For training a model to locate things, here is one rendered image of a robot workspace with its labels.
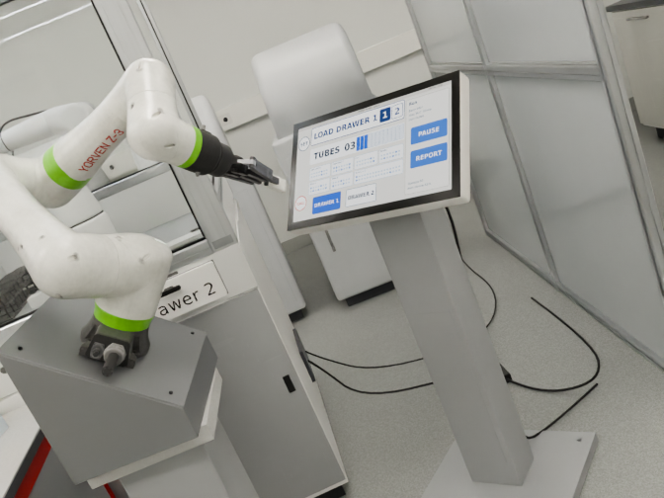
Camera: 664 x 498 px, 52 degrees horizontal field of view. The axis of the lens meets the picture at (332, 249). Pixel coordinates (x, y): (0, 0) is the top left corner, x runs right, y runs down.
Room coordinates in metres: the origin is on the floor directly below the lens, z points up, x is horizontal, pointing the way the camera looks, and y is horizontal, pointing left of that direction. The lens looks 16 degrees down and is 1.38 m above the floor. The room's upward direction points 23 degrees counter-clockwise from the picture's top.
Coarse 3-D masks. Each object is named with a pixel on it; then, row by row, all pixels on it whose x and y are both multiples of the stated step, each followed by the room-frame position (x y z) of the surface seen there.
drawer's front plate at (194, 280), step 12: (204, 264) 1.93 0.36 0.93; (180, 276) 1.91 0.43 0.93; (192, 276) 1.91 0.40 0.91; (204, 276) 1.92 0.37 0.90; (216, 276) 1.92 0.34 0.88; (192, 288) 1.91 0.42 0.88; (204, 288) 1.92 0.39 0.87; (216, 288) 1.92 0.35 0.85; (168, 300) 1.91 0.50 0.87; (180, 300) 1.91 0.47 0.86; (192, 300) 1.91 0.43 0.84; (204, 300) 1.91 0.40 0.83; (156, 312) 1.91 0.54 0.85; (180, 312) 1.91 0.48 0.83
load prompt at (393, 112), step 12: (384, 108) 1.70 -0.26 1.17; (396, 108) 1.67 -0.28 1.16; (348, 120) 1.77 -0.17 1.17; (360, 120) 1.74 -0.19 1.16; (372, 120) 1.71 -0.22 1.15; (384, 120) 1.68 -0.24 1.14; (396, 120) 1.65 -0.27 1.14; (312, 132) 1.85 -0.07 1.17; (324, 132) 1.81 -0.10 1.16; (336, 132) 1.78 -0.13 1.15; (348, 132) 1.75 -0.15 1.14; (312, 144) 1.83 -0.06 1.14
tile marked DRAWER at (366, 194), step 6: (366, 186) 1.63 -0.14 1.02; (372, 186) 1.62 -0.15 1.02; (348, 192) 1.67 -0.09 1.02; (354, 192) 1.65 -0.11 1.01; (360, 192) 1.64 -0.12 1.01; (366, 192) 1.63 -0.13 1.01; (372, 192) 1.61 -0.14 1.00; (348, 198) 1.66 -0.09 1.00; (354, 198) 1.65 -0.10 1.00; (360, 198) 1.63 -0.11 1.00; (366, 198) 1.62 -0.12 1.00; (372, 198) 1.60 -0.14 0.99; (348, 204) 1.65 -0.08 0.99; (354, 204) 1.64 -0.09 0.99; (360, 204) 1.62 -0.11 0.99
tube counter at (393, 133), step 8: (384, 128) 1.67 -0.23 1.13; (392, 128) 1.65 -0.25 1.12; (400, 128) 1.63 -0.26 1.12; (360, 136) 1.72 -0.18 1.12; (368, 136) 1.70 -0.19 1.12; (376, 136) 1.68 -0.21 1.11; (384, 136) 1.66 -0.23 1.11; (392, 136) 1.64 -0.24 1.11; (400, 136) 1.62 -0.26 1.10; (344, 144) 1.75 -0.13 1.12; (352, 144) 1.73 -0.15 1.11; (360, 144) 1.71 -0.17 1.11; (368, 144) 1.69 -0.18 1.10; (376, 144) 1.67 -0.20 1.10; (344, 152) 1.73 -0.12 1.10; (352, 152) 1.71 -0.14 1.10
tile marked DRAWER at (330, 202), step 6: (336, 192) 1.70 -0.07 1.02; (312, 198) 1.75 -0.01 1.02; (318, 198) 1.73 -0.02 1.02; (324, 198) 1.72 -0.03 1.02; (330, 198) 1.70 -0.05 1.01; (336, 198) 1.69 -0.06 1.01; (312, 204) 1.74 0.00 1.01; (318, 204) 1.72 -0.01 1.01; (324, 204) 1.71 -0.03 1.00; (330, 204) 1.69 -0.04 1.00; (336, 204) 1.68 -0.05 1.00; (312, 210) 1.73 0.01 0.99; (318, 210) 1.71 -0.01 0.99; (324, 210) 1.70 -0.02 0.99
